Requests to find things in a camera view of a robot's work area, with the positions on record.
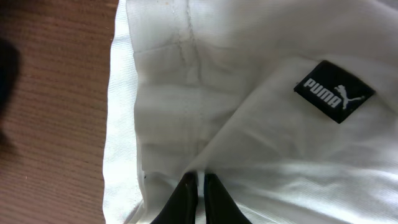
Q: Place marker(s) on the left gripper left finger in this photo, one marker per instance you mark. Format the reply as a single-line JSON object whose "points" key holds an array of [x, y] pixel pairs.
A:
{"points": [[182, 205]]}

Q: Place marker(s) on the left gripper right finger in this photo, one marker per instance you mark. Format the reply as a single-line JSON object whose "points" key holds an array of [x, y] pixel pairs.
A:
{"points": [[220, 208]]}

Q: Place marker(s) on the white printed t-shirt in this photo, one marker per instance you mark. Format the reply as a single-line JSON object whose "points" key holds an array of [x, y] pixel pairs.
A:
{"points": [[292, 104]]}

